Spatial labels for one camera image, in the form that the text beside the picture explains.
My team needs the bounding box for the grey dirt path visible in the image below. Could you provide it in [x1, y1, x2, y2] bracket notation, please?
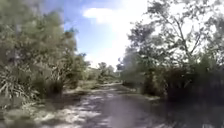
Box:
[39, 81, 224, 128]

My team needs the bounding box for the row of dark trees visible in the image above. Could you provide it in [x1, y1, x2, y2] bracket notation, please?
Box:
[116, 0, 224, 114]

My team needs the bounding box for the row of green bushes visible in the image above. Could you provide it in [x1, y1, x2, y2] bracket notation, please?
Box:
[0, 0, 122, 111]

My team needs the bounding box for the dry grass verge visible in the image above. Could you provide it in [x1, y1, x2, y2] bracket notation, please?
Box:
[0, 79, 111, 128]

